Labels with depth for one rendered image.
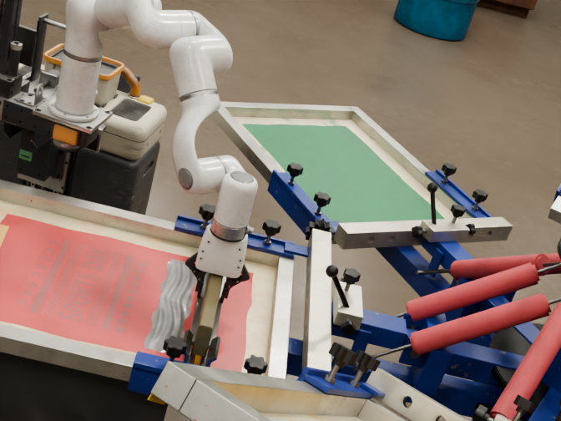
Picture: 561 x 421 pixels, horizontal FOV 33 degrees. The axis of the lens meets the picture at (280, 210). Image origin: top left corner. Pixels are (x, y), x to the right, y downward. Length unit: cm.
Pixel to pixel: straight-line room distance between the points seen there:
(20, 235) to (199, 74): 59
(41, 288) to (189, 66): 57
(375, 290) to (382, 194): 144
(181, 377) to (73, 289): 115
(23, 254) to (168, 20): 61
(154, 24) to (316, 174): 97
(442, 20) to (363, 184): 539
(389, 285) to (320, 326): 233
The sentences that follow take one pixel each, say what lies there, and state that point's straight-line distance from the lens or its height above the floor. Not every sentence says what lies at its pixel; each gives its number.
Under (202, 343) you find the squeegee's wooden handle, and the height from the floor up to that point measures 102.
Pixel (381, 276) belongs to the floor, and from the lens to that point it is 441.
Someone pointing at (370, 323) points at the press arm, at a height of 104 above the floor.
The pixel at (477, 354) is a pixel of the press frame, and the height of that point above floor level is 102.
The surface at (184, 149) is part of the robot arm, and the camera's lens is 197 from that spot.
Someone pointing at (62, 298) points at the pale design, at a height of 96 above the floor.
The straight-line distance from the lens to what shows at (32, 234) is 229.
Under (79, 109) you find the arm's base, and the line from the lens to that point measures 243.
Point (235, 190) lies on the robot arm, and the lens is 194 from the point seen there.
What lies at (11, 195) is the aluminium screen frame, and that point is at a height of 98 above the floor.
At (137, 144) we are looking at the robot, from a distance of 302.
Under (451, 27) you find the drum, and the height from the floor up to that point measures 12.
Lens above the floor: 217
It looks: 28 degrees down
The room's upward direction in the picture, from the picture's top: 16 degrees clockwise
